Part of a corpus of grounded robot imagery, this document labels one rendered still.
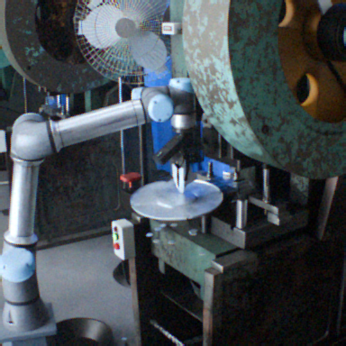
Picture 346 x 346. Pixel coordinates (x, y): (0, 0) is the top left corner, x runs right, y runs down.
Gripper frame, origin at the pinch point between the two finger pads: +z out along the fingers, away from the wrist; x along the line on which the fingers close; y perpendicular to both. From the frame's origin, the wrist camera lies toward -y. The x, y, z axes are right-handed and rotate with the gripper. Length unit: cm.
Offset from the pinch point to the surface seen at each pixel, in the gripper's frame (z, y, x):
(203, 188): 1.4, 8.4, -0.9
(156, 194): 1.9, -5.4, 5.4
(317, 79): -39, 22, -40
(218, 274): 18.8, -4.2, -26.2
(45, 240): 76, 3, 153
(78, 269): 79, 6, 112
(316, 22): -55, 17, -44
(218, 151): -10.9, 12.4, -4.0
